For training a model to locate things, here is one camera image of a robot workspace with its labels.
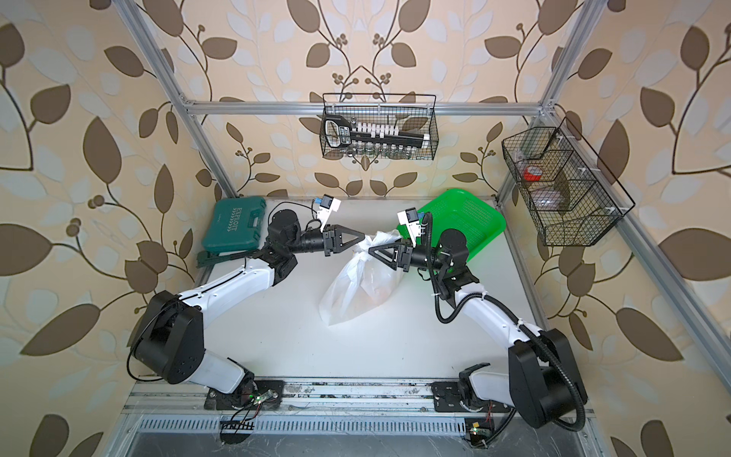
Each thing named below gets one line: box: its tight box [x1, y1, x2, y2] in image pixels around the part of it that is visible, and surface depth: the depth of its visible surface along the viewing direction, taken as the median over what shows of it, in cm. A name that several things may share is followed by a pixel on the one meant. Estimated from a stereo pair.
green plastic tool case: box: [201, 197, 267, 252], surface depth 110 cm
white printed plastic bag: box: [318, 229, 403, 327], surface depth 76 cm
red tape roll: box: [523, 165, 543, 182], surface depth 84 cm
